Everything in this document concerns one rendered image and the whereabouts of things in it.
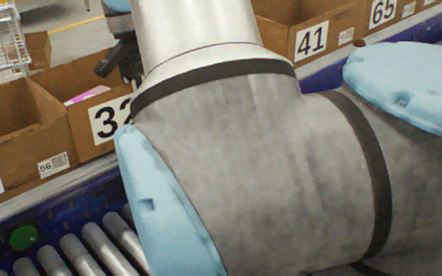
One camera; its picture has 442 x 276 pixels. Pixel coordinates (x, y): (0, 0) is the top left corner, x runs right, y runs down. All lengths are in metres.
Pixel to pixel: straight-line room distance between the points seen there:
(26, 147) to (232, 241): 0.92
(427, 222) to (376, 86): 0.11
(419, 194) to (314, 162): 0.09
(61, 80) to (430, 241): 1.23
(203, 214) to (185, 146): 0.05
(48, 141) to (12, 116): 0.29
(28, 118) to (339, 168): 1.25
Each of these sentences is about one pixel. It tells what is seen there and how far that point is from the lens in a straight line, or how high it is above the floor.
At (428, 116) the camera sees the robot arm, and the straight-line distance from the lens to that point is 0.39.
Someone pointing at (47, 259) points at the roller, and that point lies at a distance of 1.29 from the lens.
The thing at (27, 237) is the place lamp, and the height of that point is 0.81.
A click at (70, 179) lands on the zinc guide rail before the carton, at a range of 1.28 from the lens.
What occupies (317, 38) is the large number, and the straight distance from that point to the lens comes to 1.77.
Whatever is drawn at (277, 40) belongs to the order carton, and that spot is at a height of 1.02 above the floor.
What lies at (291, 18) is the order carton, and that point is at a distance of 2.09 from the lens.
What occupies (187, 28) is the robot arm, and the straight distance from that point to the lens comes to 0.40.
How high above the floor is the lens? 1.67
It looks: 34 degrees down
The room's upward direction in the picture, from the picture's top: 5 degrees counter-clockwise
